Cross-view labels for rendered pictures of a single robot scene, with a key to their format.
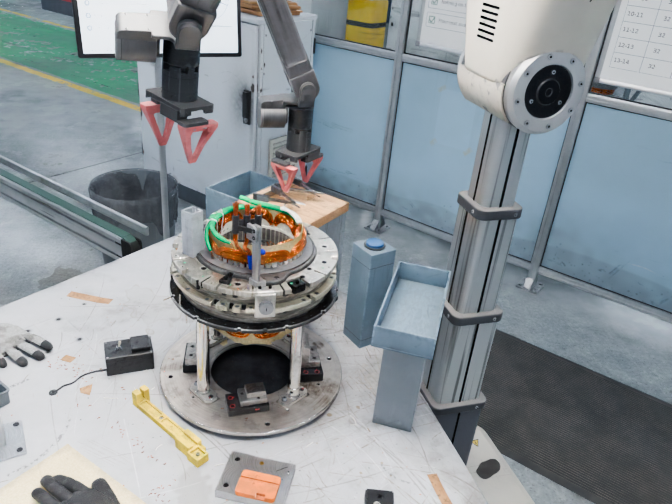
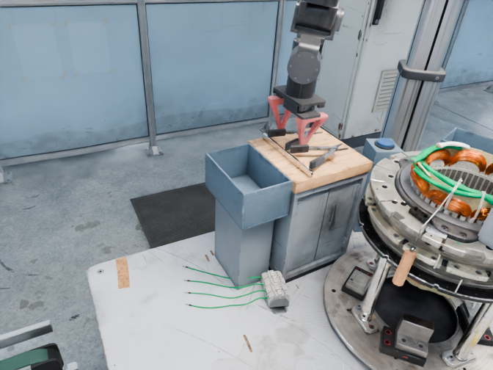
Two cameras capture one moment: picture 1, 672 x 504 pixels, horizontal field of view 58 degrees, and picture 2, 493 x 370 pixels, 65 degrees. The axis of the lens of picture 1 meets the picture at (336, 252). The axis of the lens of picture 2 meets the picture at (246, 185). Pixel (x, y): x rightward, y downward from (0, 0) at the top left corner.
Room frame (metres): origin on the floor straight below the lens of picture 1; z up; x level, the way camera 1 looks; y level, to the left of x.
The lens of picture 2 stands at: (1.12, 0.83, 1.47)
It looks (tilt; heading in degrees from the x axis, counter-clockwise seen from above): 34 degrees down; 298
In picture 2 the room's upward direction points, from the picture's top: 4 degrees clockwise
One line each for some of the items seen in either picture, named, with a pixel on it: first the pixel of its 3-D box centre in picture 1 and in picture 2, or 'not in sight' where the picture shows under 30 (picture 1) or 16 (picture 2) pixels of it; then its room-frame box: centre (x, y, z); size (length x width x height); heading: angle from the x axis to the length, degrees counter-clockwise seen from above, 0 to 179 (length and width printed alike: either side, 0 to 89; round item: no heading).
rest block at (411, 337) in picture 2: (196, 346); (414, 335); (1.04, 0.27, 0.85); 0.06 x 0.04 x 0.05; 9
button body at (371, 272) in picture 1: (368, 293); (372, 186); (1.22, -0.09, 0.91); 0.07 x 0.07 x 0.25; 37
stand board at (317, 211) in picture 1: (293, 206); (307, 156); (1.35, 0.11, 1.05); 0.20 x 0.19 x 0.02; 59
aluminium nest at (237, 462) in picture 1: (256, 479); not in sight; (0.75, 0.10, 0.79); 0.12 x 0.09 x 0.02; 82
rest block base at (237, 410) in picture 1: (247, 402); (475, 325); (0.92, 0.15, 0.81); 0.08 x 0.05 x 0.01; 111
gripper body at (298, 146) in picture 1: (298, 141); (300, 84); (1.39, 0.11, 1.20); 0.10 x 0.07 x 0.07; 150
